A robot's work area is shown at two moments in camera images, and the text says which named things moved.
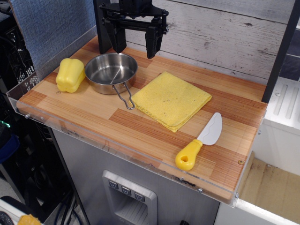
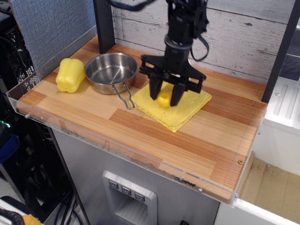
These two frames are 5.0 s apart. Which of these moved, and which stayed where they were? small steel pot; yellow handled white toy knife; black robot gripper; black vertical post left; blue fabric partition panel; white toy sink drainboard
Moved: black robot gripper; yellow handled white toy knife
Stayed: white toy sink drainboard; small steel pot; blue fabric partition panel; black vertical post left
